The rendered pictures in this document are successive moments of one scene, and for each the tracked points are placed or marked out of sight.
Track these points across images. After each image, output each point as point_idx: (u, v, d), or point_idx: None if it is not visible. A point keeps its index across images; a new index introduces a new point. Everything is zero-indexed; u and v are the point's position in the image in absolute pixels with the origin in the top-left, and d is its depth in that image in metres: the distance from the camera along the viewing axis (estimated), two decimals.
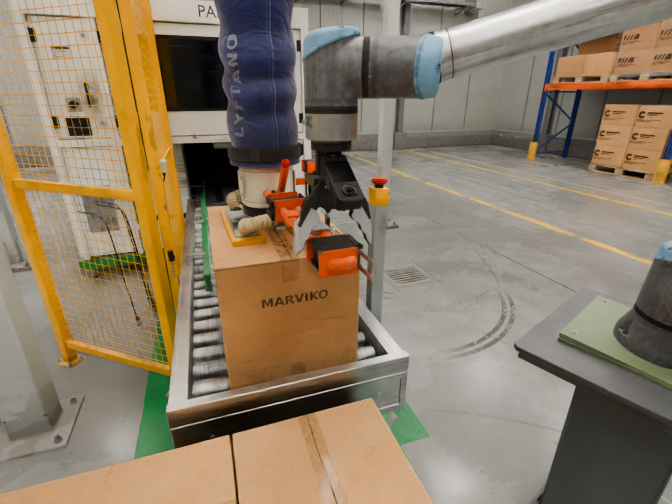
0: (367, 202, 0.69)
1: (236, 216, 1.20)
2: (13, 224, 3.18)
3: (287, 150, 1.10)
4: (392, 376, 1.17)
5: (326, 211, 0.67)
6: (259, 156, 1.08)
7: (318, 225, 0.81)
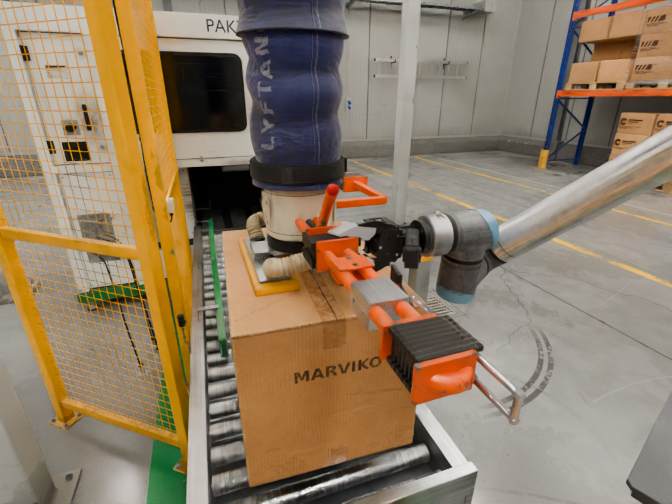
0: None
1: (259, 250, 0.93)
2: None
3: (329, 168, 0.83)
4: (457, 494, 0.96)
5: (375, 238, 0.73)
6: (292, 176, 0.80)
7: (389, 290, 0.54)
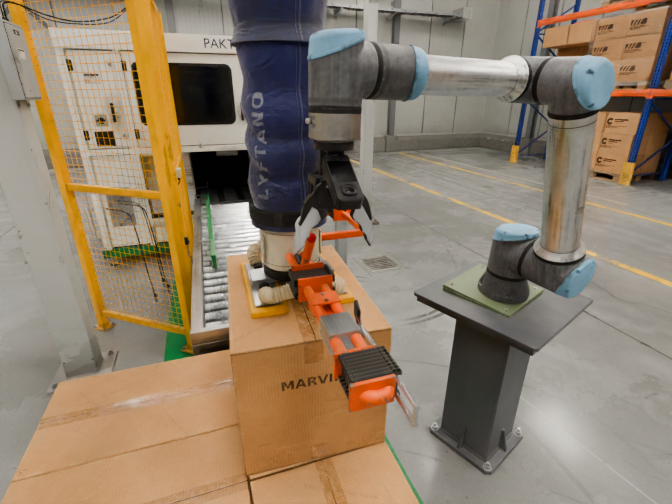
0: (368, 203, 0.69)
1: (256, 277, 1.11)
2: None
3: None
4: None
5: (327, 211, 0.67)
6: (282, 220, 0.98)
7: (347, 324, 0.71)
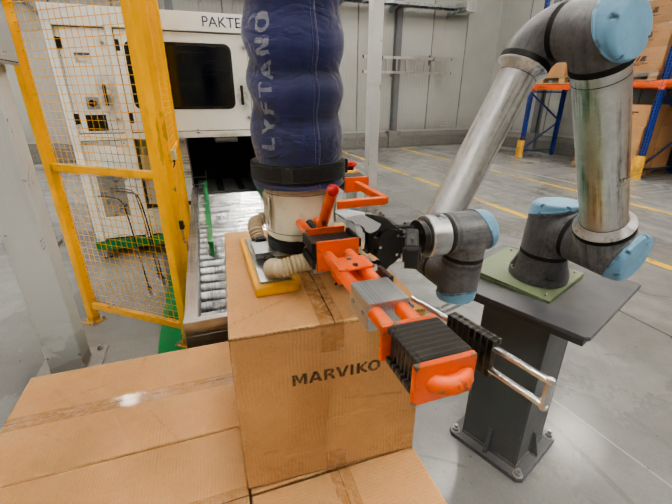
0: None
1: (260, 250, 0.93)
2: None
3: (329, 168, 0.83)
4: None
5: (375, 238, 0.73)
6: (293, 176, 0.81)
7: (389, 290, 0.54)
